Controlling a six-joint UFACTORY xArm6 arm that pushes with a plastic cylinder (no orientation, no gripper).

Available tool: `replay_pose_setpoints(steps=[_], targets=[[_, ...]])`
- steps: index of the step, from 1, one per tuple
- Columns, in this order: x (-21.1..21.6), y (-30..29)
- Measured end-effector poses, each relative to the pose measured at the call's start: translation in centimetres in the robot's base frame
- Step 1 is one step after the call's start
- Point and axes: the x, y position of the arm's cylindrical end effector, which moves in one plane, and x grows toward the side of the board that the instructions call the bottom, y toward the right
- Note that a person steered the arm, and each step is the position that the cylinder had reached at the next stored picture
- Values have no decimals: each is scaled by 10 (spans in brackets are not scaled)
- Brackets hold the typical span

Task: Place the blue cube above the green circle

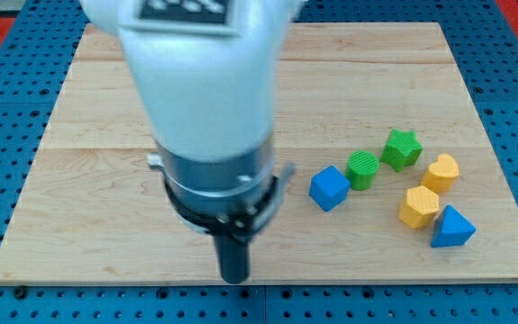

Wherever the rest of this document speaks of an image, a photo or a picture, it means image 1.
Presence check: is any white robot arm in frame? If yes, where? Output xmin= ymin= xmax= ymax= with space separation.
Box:
xmin=81 ymin=0 xmax=302 ymax=284

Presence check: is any blue cube block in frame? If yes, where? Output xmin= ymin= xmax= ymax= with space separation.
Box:
xmin=308 ymin=166 xmax=351 ymax=212

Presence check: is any yellow heart block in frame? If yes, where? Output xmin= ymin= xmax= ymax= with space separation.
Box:
xmin=420 ymin=153 xmax=460 ymax=194

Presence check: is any blue triangle block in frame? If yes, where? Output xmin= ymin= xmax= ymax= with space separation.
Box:
xmin=430 ymin=205 xmax=477 ymax=248

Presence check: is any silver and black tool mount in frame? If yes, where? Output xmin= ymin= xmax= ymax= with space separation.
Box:
xmin=147 ymin=136 xmax=296 ymax=243

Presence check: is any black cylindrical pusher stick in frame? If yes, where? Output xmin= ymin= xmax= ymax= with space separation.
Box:
xmin=214 ymin=234 xmax=250 ymax=284

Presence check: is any green cylinder block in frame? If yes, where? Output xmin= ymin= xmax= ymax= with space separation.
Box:
xmin=345 ymin=150 xmax=380 ymax=191

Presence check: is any light wooden board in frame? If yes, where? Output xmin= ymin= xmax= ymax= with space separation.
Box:
xmin=0 ymin=22 xmax=518 ymax=286

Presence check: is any green star block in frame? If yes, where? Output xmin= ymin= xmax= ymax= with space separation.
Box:
xmin=380 ymin=129 xmax=423 ymax=172

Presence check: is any black white fiducial marker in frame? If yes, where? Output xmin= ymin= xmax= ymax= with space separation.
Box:
xmin=119 ymin=0 xmax=246 ymax=36

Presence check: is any yellow hexagon block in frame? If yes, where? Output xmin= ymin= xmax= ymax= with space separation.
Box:
xmin=398 ymin=185 xmax=440 ymax=230

